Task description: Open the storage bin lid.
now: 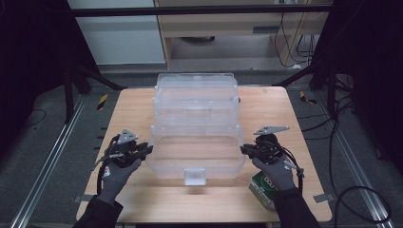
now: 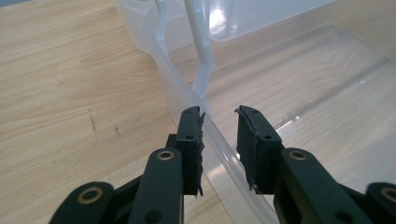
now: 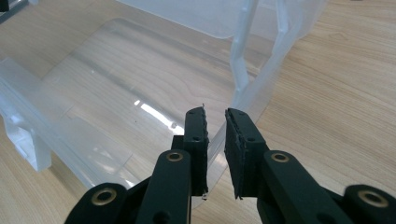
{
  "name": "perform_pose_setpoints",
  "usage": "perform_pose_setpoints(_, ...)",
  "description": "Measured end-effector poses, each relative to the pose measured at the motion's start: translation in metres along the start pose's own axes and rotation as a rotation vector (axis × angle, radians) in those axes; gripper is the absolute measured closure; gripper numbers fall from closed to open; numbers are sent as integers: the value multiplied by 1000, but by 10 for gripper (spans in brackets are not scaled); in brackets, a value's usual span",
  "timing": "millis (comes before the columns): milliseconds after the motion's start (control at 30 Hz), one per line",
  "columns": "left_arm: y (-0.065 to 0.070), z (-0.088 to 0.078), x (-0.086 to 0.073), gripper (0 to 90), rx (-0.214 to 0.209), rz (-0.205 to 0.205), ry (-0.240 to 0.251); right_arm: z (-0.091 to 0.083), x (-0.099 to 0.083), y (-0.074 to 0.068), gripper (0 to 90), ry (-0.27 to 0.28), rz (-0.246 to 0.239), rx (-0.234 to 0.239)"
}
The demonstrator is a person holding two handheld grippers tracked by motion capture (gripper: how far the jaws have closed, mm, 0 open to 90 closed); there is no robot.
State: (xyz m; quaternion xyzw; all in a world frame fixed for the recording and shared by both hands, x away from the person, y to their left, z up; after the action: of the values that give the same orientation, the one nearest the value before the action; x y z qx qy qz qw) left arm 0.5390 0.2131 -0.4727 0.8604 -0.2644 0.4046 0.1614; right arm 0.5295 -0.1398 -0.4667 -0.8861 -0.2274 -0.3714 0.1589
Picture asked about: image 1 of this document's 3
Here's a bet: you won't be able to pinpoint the light wooden desk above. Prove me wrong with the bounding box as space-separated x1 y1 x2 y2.
154 0 334 69

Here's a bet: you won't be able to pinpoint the black metal stand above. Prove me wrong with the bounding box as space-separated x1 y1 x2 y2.
272 60 337 118
63 61 126 124

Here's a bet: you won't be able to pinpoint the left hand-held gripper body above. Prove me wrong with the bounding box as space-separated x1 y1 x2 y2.
107 128 142 168

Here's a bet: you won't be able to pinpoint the left hand-held gripper cable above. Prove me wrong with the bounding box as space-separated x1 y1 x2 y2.
92 136 123 196

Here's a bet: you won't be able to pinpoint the green and white carton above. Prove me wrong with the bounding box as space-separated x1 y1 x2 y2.
247 170 278 209

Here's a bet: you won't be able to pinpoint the looped black floor cable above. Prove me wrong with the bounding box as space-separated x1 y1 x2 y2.
334 185 393 224

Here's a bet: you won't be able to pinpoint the clear plastic storage box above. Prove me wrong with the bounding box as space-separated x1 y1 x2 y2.
145 72 246 186

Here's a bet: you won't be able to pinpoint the black curtain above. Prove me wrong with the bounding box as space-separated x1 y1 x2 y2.
312 0 403 175
0 0 96 160

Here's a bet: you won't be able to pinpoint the person's left hand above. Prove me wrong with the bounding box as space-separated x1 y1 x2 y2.
96 158 143 205

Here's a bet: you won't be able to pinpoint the hand-held gripper cable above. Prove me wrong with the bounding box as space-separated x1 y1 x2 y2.
92 136 123 196
278 145 306 195

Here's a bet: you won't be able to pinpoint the yellow and black tape strip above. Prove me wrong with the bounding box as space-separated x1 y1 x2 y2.
299 90 317 105
96 93 109 111

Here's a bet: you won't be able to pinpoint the right hand-held gripper cable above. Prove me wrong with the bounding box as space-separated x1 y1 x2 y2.
278 145 306 195

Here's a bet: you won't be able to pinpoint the thin black floor cable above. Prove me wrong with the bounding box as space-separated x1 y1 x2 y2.
23 108 48 128

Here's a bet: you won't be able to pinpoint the white cabinet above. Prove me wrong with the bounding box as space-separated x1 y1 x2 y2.
67 0 166 66

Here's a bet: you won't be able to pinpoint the aluminium floor rail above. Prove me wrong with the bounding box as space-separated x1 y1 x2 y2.
9 94 87 228
313 91 395 228

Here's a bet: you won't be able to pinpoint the black horizontal metal bar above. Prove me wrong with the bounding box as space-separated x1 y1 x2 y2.
70 4 334 17

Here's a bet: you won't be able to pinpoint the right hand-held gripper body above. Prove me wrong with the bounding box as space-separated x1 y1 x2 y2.
253 126 290 165

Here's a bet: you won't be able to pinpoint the person's right hand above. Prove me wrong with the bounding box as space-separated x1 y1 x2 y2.
251 157 297 192

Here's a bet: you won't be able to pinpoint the hanging black desk cables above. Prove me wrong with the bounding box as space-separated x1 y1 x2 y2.
274 12 317 68

